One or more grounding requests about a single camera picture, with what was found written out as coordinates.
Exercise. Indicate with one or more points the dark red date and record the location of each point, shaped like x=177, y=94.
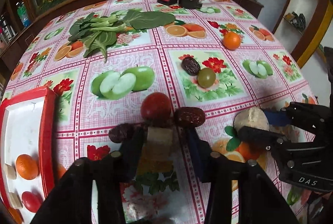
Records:
x=123, y=132
x=189, y=117

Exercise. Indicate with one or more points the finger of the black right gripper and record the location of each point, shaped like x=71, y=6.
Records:
x=262, y=138
x=315, y=119

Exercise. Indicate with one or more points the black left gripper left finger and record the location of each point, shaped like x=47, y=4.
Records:
x=70, y=200

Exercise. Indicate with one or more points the beige cube block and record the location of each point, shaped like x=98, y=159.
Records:
x=156, y=151

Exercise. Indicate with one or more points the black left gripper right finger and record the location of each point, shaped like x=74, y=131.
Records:
x=259, y=199

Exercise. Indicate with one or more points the red rimmed white tray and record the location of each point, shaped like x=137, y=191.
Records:
x=26, y=128

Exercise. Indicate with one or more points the orange in tray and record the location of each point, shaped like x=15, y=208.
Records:
x=26, y=167
x=16, y=215

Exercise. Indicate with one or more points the orange on table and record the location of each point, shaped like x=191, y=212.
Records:
x=231, y=41

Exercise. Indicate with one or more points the green leafy vegetable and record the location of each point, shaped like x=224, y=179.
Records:
x=100, y=33

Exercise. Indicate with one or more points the dark wrinkled date far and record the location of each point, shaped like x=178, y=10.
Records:
x=190, y=66

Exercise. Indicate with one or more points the green round fruit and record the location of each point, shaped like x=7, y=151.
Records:
x=206, y=77

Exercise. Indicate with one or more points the green plastic bottle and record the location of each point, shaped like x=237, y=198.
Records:
x=23, y=14

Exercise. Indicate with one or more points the red tomato on table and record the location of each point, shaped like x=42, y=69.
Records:
x=156, y=107

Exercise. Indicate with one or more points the red tomato in tray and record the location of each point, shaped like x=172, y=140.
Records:
x=31, y=201

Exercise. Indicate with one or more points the beige block in tray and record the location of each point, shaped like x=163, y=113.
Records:
x=10, y=171
x=15, y=200

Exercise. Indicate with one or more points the floral fruit tablecloth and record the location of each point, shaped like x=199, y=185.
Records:
x=96, y=95

